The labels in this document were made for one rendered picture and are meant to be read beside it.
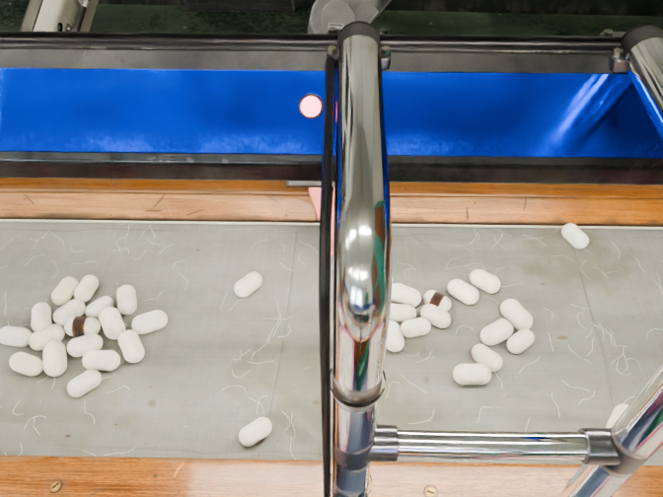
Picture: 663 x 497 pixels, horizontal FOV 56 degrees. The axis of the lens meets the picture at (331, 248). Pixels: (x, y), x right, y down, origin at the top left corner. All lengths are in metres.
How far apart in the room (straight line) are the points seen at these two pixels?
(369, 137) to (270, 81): 0.10
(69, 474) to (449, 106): 0.44
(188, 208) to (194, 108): 0.42
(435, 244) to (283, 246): 0.18
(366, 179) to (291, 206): 0.51
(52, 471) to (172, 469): 0.10
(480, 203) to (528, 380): 0.23
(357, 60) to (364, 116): 0.04
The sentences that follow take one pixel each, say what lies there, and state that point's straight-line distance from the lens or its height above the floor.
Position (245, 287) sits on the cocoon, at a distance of 0.67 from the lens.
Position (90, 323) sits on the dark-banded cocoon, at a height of 0.76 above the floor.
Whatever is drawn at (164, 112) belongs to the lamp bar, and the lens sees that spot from 0.36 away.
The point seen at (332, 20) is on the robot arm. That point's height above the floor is 0.95.
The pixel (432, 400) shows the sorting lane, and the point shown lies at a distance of 0.63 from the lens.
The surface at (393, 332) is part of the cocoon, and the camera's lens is 0.64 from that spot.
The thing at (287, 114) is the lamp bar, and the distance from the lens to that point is 0.35.
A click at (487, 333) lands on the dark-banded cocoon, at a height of 0.76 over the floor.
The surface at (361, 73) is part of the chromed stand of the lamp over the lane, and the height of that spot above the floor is 1.12.
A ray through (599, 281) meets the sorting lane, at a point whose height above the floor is 0.74.
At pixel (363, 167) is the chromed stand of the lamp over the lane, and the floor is 1.12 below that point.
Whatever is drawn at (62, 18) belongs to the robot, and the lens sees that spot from 1.08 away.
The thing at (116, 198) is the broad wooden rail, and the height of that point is 0.76.
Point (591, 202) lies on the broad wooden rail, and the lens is 0.81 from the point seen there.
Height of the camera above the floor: 1.29
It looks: 49 degrees down
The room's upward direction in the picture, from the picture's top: straight up
